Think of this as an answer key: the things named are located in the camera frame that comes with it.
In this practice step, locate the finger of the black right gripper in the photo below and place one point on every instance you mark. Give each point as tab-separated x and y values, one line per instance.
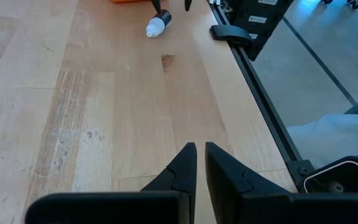
187	3
156	4

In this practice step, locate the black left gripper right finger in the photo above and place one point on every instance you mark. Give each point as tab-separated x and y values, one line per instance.
275	208

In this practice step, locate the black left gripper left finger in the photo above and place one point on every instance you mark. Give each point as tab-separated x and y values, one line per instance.
120	208

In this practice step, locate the dark dropper bottle white label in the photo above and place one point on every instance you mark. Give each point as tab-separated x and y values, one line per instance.
160	23

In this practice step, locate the orange plastic basket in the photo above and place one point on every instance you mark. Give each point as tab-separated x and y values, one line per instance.
129	1

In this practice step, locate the black table clamp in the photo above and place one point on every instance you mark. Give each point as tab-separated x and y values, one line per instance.
232	32

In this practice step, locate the black labelled control box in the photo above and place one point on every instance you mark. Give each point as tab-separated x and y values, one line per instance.
259	18

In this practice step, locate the black table-level camera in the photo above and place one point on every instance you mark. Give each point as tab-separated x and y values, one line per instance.
337	177

